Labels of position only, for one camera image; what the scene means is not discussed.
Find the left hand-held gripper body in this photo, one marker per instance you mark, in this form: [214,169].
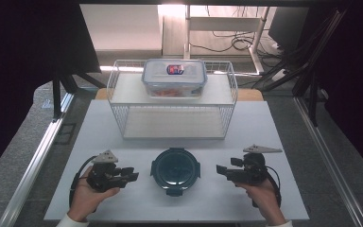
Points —
[102,176]

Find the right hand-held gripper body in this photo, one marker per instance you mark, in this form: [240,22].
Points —
[252,175]

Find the dark green round container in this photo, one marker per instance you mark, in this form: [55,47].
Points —
[175,170]

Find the clear rectangular food container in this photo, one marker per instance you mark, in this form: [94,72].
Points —
[157,75]

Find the person's left hand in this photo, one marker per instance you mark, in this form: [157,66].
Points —
[86,198]

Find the person's right hand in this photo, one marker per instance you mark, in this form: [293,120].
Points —
[264,201]

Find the person's white left sleeve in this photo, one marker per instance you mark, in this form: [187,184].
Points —
[72,222]

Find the person's white sleeve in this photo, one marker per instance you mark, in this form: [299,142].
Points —
[280,224]
[72,222]

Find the person's white right sleeve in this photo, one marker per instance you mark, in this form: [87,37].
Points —
[280,224]

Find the tan wooden board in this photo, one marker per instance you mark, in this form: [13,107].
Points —
[249,94]

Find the black metal stand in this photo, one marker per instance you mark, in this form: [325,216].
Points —
[56,97]
[312,94]

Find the black curtain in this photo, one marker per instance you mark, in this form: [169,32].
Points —
[356,78]
[19,63]

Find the white cabinet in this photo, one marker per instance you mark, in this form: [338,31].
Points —
[123,28]

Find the aluminium rail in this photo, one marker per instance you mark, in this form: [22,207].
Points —
[327,164]
[31,170]

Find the white metal desk frame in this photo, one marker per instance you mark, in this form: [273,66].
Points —
[223,23]

